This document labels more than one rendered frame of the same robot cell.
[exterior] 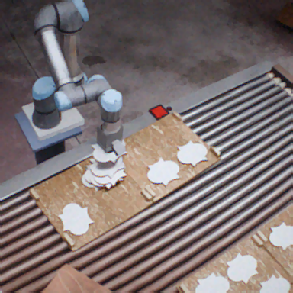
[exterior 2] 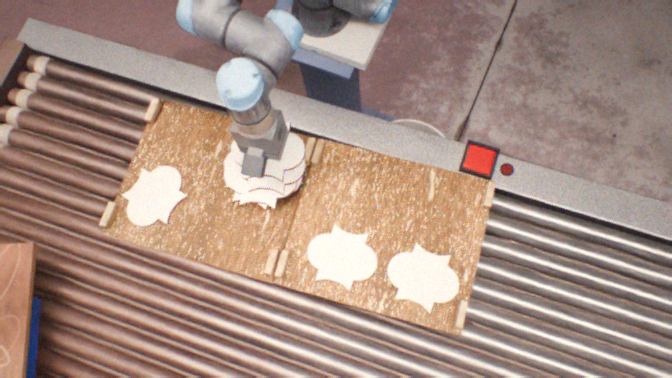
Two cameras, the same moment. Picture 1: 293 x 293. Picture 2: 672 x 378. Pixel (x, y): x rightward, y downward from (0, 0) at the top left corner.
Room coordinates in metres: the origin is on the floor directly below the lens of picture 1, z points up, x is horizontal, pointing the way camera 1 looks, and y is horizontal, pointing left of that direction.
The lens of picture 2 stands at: (1.18, -0.41, 2.32)
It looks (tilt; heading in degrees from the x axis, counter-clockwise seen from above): 71 degrees down; 73
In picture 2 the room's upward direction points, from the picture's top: 12 degrees counter-clockwise
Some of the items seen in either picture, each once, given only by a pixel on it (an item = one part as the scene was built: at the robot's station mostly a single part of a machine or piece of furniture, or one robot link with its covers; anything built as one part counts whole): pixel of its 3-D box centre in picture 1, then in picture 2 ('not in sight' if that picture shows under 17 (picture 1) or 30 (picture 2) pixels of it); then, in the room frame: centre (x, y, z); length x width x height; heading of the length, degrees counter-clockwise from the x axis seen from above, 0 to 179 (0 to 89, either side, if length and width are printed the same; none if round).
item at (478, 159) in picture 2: (159, 112); (479, 160); (1.65, -0.04, 0.92); 0.06 x 0.06 x 0.01; 42
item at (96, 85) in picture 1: (96, 90); (264, 42); (1.31, 0.22, 1.34); 0.11 x 0.11 x 0.08; 33
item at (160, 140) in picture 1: (163, 154); (386, 232); (1.38, -0.08, 0.93); 0.41 x 0.35 x 0.02; 135
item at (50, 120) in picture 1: (46, 111); (320, 0); (1.53, 0.51, 0.95); 0.15 x 0.15 x 0.10
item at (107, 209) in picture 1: (89, 198); (212, 186); (1.09, 0.21, 0.93); 0.41 x 0.35 x 0.02; 135
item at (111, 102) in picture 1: (111, 105); (244, 90); (1.24, 0.15, 1.34); 0.09 x 0.08 x 0.11; 33
